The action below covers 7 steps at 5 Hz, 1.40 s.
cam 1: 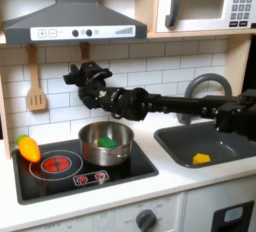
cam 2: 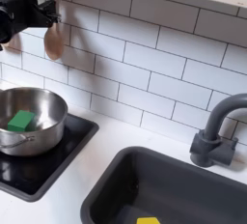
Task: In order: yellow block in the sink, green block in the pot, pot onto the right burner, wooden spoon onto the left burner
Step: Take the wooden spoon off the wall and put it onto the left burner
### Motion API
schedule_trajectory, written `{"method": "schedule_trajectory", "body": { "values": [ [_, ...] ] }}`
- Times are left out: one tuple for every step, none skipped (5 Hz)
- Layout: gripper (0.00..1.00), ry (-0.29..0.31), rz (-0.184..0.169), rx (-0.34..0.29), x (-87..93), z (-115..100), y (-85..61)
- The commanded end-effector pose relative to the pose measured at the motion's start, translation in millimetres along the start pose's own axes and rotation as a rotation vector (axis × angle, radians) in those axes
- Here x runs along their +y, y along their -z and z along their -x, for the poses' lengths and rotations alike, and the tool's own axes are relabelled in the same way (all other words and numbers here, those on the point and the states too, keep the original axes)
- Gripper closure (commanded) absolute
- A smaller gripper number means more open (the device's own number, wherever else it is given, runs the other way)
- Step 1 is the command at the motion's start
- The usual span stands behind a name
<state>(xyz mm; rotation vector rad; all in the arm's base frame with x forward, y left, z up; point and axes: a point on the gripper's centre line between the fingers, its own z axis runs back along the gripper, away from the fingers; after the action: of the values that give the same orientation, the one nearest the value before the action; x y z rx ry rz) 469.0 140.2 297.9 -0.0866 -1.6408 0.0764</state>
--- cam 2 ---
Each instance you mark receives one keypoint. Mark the green wooden block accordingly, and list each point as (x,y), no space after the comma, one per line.
(21,121)

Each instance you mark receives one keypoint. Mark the steel pot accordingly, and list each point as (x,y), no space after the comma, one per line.
(48,137)

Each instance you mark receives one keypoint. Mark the yellow wooden block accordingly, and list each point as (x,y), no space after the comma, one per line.
(148,220)

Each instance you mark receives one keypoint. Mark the wooden spoon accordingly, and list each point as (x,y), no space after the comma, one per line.
(54,44)

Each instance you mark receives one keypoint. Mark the wooden slotted spatula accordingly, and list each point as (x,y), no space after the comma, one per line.
(7,43)

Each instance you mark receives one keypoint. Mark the black toy stove top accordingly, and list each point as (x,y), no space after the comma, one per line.
(48,176)

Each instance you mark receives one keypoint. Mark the dark grey tap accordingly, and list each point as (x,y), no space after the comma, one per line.
(212,147)

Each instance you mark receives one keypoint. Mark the dark grey sink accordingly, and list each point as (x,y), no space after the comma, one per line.
(177,186)

